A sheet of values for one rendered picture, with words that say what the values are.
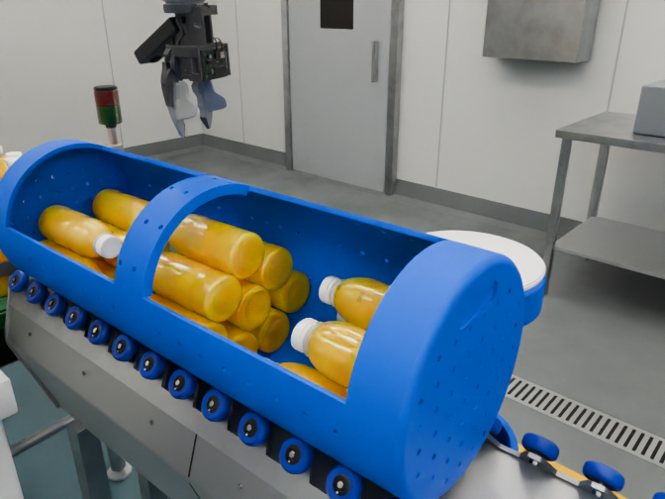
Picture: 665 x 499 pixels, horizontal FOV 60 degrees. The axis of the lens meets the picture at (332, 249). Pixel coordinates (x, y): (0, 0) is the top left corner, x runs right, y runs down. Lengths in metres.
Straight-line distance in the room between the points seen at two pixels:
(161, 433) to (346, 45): 4.19
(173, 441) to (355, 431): 0.41
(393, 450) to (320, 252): 0.43
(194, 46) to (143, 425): 0.61
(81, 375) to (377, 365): 0.68
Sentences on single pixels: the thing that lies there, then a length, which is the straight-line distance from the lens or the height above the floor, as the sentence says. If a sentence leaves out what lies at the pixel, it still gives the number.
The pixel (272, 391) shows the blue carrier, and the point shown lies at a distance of 0.65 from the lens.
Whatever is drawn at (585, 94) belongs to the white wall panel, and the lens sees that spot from 3.97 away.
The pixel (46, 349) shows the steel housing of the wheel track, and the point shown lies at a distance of 1.22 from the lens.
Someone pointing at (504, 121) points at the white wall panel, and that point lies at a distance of 4.19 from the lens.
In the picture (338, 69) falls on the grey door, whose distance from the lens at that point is 4.93.
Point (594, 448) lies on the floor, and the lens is 2.38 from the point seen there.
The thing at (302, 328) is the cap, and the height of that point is 1.12.
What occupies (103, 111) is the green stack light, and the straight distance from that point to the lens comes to 1.73.
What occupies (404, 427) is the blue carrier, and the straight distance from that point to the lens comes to 0.55.
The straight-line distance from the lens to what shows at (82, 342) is 1.10.
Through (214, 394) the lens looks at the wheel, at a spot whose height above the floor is 0.98.
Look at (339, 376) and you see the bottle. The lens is 0.65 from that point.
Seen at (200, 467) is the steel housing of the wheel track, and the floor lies 0.87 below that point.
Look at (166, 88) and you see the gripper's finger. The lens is 1.03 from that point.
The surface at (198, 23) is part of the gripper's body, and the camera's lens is 1.00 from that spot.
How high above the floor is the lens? 1.47
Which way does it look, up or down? 23 degrees down
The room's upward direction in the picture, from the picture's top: straight up
